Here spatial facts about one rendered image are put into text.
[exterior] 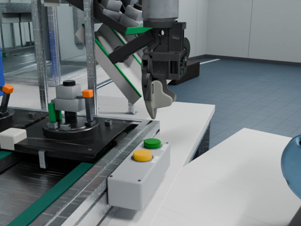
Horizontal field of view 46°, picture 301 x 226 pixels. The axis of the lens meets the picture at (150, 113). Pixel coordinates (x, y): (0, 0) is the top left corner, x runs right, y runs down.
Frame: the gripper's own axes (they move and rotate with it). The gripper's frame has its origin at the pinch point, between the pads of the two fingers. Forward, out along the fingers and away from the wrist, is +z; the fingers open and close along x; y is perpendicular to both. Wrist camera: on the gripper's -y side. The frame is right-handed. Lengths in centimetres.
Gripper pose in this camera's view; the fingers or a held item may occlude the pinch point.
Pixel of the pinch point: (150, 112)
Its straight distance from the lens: 78.8
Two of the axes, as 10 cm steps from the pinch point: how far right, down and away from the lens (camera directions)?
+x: 3.0, -2.8, 9.1
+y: 9.5, 0.9, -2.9
